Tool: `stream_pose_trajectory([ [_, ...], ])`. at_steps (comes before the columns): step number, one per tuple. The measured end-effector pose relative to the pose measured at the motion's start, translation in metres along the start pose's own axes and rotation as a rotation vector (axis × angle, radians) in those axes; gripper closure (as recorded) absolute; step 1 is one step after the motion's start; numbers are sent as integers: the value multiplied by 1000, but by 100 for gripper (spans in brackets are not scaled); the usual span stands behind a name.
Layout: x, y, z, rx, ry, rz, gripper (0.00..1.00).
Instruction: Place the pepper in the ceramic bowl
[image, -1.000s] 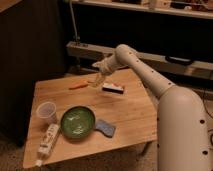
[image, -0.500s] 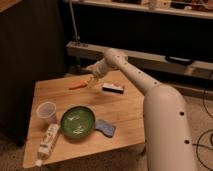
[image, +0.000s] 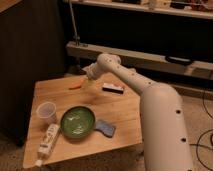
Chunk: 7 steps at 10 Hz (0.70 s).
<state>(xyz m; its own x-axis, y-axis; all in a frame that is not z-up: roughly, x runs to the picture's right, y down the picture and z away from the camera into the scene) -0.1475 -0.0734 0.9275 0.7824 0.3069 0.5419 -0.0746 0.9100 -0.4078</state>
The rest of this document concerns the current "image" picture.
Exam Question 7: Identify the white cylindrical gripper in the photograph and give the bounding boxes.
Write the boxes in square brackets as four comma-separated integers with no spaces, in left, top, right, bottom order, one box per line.
[81,63,100,88]

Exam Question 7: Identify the white tube with cap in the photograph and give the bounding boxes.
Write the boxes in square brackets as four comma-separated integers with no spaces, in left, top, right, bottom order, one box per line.
[35,124,60,167]

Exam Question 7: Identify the green ceramic bowl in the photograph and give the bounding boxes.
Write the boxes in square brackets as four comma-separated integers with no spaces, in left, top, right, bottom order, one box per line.
[60,106,96,139]

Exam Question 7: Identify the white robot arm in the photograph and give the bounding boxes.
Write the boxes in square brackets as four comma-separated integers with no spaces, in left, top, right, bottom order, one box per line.
[84,53,194,171]

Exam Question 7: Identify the orange pepper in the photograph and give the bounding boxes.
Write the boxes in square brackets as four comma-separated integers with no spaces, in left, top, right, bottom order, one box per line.
[68,84,82,90]

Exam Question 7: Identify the metal pole stand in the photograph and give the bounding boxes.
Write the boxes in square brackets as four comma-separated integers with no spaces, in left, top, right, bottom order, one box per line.
[68,0,87,47]

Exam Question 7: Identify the black cable on floor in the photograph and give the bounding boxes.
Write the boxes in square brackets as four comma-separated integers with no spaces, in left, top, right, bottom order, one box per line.
[189,71,213,163]

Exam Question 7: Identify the wooden folding table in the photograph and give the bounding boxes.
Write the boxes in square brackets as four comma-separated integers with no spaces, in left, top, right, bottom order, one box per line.
[23,74,142,169]

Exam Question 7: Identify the black handle on shelf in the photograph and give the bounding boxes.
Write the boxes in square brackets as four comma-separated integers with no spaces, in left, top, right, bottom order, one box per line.
[165,56,194,66]

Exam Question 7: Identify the blue sponge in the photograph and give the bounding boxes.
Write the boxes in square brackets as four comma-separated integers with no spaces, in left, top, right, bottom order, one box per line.
[95,120,116,138]

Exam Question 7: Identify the long wooden shelf beam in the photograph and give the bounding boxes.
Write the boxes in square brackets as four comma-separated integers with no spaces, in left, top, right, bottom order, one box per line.
[66,41,213,79]

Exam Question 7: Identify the upper wooden shelf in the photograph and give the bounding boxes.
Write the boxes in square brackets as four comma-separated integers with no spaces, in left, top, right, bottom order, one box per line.
[62,0,213,20]

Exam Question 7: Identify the clear plastic cup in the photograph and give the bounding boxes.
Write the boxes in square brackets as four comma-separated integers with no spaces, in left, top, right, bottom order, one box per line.
[36,102,57,124]

